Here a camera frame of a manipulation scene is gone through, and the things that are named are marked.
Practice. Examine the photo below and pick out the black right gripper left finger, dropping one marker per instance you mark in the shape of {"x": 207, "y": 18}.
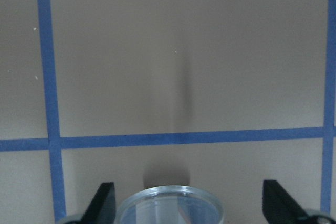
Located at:
{"x": 102, "y": 209}

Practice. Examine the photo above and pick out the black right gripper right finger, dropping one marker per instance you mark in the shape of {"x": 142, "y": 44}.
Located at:
{"x": 279, "y": 207}

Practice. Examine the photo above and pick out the clear tennis ball can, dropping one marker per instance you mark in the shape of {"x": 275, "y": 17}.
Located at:
{"x": 171, "y": 204}

